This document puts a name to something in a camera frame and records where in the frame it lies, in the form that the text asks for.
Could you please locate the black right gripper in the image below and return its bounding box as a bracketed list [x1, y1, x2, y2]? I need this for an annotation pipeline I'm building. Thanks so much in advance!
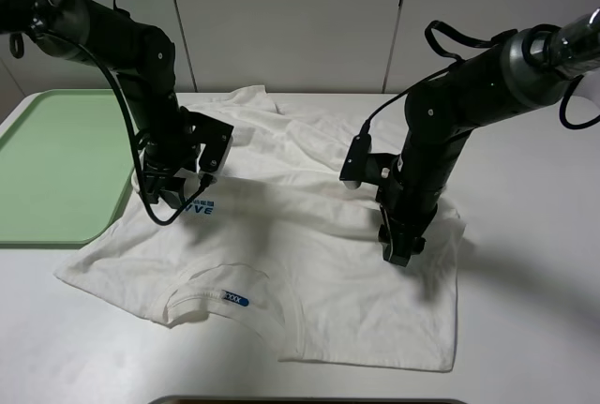
[375, 173, 445, 267]

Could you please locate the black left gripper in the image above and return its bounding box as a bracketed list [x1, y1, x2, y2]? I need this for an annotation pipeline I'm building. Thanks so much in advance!
[138, 141, 201, 207]

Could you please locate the white short sleeve t-shirt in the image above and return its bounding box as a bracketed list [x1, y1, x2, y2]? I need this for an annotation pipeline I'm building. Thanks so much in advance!
[55, 85, 465, 372]

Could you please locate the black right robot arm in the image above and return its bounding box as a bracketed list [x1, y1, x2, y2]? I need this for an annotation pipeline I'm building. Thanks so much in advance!
[376, 10, 599, 266]

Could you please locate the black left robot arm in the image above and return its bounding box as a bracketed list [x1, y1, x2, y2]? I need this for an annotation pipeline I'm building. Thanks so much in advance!
[1, 0, 200, 210]

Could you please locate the light green plastic tray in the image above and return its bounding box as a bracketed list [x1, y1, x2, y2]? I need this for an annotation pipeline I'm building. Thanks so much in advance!
[1, 90, 133, 247]

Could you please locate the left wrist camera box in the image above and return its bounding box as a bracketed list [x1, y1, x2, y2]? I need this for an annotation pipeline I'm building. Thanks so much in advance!
[187, 112, 234, 175]

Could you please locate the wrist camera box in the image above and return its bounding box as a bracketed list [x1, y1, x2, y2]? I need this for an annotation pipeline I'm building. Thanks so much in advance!
[187, 112, 234, 175]
[339, 133, 398, 190]

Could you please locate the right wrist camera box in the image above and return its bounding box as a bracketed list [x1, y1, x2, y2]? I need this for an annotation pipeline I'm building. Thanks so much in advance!
[339, 133, 398, 190]

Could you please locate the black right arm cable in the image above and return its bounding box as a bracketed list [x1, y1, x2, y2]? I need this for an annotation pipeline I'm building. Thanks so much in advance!
[360, 19, 600, 138]

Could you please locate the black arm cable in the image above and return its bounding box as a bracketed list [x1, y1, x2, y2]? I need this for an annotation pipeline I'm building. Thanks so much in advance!
[360, 19, 600, 138]
[8, 0, 217, 227]

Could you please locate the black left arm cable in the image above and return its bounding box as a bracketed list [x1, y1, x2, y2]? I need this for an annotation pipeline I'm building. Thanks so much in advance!
[8, 0, 217, 227]

